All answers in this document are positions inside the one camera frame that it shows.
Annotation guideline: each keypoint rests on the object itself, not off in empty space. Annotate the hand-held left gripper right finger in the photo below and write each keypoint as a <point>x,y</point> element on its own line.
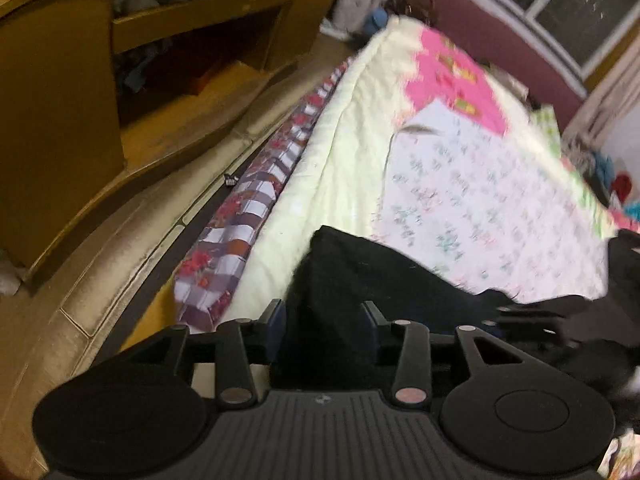
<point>372,331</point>

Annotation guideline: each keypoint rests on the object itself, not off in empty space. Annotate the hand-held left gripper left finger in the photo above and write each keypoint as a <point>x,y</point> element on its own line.
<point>276,331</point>

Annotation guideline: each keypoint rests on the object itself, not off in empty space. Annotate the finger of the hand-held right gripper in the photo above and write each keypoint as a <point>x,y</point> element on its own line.
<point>530,321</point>

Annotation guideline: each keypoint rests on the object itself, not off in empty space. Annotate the black pants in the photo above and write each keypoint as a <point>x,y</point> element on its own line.
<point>350,280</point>

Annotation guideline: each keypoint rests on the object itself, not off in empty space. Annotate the patchwork mattress sheet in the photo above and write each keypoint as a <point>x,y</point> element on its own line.
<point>235,240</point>

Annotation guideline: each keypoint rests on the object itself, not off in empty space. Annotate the white floral bed sheet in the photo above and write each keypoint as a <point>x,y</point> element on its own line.
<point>480,200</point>

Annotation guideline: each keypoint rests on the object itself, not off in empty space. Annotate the pile of colourful clothes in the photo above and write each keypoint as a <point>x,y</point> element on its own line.
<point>620,185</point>

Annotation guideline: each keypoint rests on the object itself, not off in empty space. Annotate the cream blanket with pink pattern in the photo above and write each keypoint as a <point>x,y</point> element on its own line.
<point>340,160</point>

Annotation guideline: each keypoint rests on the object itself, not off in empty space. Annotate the green patterned cloth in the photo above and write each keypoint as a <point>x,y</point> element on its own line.
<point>547,125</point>

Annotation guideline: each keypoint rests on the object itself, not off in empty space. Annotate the light curtain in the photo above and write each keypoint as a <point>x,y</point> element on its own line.
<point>610,100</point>

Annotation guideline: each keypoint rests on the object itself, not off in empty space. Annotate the wooden shelf unit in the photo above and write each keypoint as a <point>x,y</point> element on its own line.
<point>55,110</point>

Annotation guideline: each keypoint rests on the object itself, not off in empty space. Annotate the window with white frame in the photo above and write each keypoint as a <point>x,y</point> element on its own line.
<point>575,10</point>

